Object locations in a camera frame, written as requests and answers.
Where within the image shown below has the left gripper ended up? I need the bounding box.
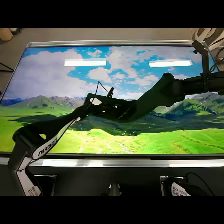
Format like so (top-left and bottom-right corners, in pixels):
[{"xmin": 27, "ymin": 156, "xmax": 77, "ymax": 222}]
[{"xmin": 97, "ymin": 96, "xmax": 130, "ymax": 121}]

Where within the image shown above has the black cable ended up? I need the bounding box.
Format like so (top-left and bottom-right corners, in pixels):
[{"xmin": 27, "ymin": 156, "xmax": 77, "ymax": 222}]
[{"xmin": 184, "ymin": 171, "xmax": 216, "ymax": 197}]

